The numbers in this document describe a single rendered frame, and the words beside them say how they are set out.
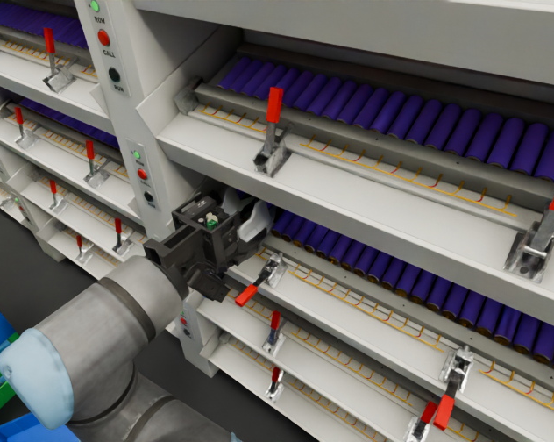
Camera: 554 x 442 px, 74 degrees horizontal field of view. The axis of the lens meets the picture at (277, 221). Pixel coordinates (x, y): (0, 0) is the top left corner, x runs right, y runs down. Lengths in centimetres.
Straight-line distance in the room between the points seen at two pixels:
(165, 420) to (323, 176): 31
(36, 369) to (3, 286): 107
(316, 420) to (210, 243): 52
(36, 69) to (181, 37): 37
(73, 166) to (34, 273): 63
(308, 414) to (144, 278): 55
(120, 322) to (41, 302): 95
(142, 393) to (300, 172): 31
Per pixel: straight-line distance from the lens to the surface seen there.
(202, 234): 46
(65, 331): 41
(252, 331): 73
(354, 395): 68
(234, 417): 98
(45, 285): 139
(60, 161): 94
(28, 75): 84
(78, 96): 70
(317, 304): 53
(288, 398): 88
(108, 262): 119
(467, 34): 29
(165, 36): 53
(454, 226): 38
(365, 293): 51
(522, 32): 29
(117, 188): 79
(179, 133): 52
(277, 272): 54
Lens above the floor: 91
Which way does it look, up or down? 40 degrees down
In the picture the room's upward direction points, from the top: straight up
